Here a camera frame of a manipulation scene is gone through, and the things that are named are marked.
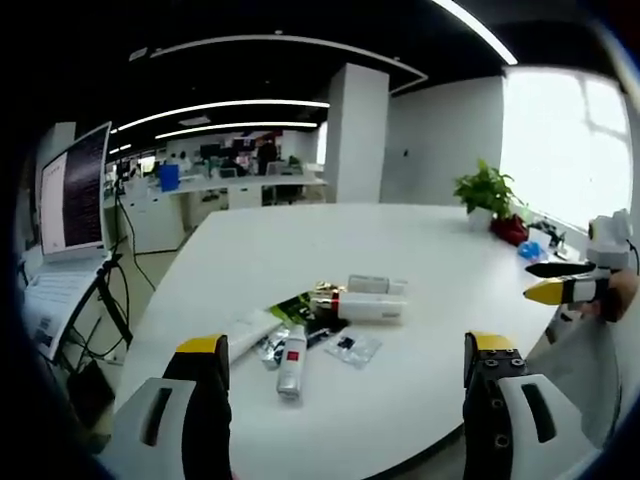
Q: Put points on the silver and black sachet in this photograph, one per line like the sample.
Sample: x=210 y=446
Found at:
x=272 y=345

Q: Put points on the white bottle with red label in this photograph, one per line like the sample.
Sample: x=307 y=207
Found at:
x=291 y=361

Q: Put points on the green and black sachet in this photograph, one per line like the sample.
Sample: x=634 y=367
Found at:
x=294 y=306

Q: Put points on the green potted plant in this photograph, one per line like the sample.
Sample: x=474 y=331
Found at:
x=484 y=190

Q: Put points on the blue plastic bag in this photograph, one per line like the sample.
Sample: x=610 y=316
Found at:
x=533 y=249

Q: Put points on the clear plastic sachet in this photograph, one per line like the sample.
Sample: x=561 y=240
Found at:
x=353 y=347

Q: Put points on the white office desks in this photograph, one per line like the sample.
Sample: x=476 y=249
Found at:
x=225 y=190

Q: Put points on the white rectangular skincare bottle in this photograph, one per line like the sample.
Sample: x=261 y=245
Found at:
x=376 y=284

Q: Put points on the white pillar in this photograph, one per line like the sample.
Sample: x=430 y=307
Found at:
x=356 y=135

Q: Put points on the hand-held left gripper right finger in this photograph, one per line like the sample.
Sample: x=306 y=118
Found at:
x=505 y=400

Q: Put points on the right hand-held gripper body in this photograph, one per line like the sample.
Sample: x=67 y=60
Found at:
x=611 y=240

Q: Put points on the red cloth bag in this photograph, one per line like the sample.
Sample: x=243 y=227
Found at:
x=509 y=228

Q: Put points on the blue box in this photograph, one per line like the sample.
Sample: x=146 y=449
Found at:
x=169 y=176

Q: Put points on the white laptop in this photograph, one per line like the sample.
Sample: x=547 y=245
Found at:
x=55 y=295

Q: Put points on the computer monitor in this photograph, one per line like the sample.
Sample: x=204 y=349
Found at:
x=75 y=190

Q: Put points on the white box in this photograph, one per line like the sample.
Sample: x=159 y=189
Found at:
x=250 y=334

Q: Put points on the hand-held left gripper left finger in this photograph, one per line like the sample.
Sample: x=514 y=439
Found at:
x=200 y=400

